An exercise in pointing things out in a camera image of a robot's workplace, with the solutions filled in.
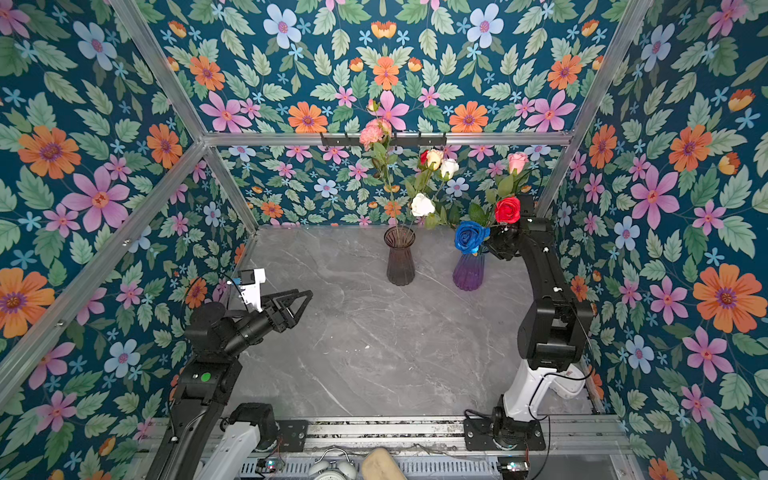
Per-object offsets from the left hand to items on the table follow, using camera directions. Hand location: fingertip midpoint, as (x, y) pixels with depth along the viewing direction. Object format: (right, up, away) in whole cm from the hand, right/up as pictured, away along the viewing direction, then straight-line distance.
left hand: (306, 295), depth 66 cm
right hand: (+49, +14, +22) cm, 56 cm away
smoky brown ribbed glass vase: (+20, +4, +35) cm, 41 cm away
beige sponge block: (+17, -38, 0) cm, 42 cm away
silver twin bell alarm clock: (+5, -41, +4) cm, 41 cm away
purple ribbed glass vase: (+43, +4, +28) cm, 52 cm away
